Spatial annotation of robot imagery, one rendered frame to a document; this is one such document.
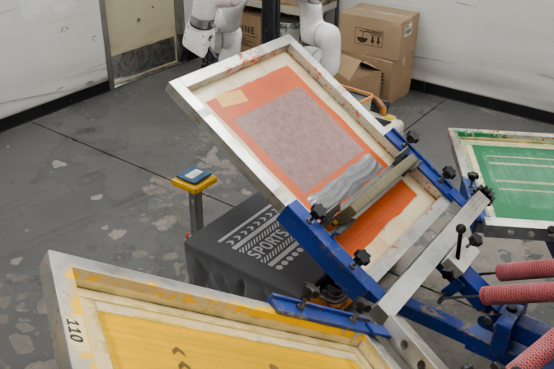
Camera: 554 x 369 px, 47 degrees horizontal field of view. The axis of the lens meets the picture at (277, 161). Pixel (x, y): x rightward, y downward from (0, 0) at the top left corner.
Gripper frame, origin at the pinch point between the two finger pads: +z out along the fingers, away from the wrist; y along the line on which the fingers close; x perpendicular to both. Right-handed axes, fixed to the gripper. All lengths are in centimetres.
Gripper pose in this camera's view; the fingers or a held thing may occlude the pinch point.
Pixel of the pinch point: (193, 64)
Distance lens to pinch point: 214.3
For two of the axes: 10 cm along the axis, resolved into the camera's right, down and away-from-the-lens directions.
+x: -5.9, 3.8, -7.1
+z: -2.5, 7.6, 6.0
